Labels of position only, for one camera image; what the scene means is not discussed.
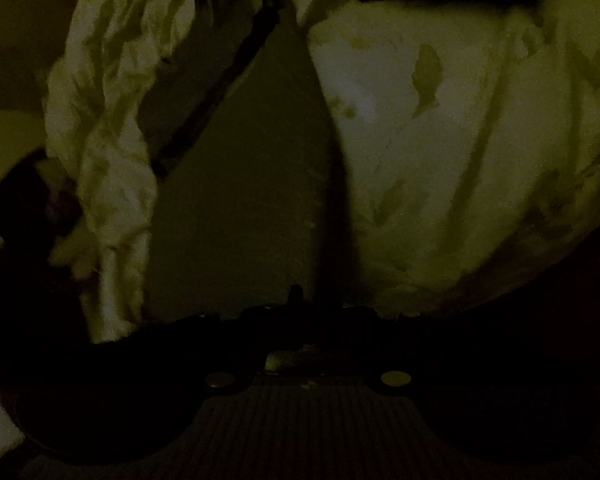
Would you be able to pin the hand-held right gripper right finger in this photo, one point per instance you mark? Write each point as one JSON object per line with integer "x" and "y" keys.
{"x": 350, "y": 335}

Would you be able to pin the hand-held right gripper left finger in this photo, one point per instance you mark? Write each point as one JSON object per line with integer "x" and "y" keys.
{"x": 260, "y": 330}

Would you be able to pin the dark dotted garment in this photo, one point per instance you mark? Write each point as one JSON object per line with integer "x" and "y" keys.
{"x": 240, "y": 185}

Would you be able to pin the light printed blanket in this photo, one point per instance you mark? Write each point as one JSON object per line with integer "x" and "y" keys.
{"x": 420, "y": 125}

